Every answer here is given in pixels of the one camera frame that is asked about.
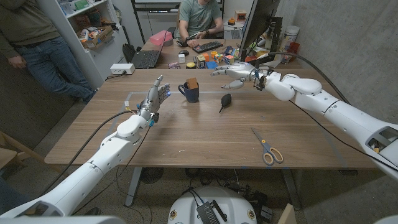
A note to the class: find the black round floor fan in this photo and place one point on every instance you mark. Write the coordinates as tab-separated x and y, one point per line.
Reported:
151	175

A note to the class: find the black computer mouse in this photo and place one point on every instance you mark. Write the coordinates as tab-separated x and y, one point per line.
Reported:
184	53

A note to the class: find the brown block in mug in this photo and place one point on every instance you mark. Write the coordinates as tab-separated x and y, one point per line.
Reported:
192	83

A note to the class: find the small wooden orange box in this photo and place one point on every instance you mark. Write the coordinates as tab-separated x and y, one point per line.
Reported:
240	15

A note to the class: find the black monitor with stand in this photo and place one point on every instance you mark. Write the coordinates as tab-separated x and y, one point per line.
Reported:
258	18

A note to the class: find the white canister with lid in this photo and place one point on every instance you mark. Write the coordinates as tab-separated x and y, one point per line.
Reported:
289	37

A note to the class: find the white shelf unit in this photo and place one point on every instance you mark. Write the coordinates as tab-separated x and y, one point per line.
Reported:
102	56

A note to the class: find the wooden back desk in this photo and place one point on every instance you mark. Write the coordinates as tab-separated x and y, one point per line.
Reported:
169	53

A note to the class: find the light wooden chair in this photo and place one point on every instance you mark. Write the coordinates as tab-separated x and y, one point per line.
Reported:
9	155

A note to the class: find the small orange gadget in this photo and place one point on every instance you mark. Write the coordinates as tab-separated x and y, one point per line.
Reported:
231	21

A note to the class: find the small white cube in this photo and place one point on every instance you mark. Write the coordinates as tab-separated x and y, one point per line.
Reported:
181	58

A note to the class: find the flat blue item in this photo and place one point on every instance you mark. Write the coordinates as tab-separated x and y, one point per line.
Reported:
212	65

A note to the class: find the white power box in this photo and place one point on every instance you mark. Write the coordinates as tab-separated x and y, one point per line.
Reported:
122	68

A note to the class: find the pink box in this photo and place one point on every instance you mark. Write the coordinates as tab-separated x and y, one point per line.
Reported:
157	38

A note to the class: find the small printed carton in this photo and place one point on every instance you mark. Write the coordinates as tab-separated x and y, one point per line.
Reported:
201	61

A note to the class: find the small purple box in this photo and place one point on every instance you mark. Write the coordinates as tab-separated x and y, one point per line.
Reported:
173	65

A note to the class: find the cardboard box with items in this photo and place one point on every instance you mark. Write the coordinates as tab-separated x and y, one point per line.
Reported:
101	37

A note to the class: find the light wooden board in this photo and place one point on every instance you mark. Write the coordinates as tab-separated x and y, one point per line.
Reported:
287	216

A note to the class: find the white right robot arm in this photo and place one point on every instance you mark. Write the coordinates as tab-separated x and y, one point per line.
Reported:
342	115

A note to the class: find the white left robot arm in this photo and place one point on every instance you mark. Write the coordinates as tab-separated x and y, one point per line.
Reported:
93	168

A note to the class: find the small orange block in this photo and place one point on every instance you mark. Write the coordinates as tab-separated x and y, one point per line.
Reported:
206	57

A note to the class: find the round yellow black item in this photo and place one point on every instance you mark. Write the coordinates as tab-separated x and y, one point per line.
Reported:
191	65

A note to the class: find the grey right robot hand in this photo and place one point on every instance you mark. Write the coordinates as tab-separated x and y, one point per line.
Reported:
241	71

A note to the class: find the grey table leg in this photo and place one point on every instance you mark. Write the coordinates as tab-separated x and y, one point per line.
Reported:
292	189
133	186

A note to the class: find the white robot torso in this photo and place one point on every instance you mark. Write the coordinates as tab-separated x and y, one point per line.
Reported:
236	205

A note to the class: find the colourful puzzle cube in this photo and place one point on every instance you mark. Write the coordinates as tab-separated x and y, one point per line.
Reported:
218	58
229	59

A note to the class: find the grey laptop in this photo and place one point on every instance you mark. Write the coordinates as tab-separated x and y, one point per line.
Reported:
234	34

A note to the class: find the seated person in green t-shirt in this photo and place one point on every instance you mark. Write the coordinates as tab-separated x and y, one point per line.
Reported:
199	15

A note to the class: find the black keyboard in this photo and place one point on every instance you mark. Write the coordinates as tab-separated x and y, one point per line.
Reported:
206	46

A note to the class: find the green box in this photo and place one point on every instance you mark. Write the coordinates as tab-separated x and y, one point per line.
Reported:
81	4

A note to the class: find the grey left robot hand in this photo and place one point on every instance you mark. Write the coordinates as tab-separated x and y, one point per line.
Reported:
154	99

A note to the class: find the black laptop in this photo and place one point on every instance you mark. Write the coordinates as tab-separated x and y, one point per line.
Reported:
146	59

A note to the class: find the red container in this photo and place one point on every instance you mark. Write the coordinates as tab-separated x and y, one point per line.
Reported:
293	48

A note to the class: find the black box on torso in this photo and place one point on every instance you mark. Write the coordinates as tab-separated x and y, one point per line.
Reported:
206	213

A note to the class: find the dark blue mug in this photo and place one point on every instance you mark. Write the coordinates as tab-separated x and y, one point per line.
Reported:
191	95

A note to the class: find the standing person in blue jeans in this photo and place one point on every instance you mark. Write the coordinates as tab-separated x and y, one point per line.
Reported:
40	40

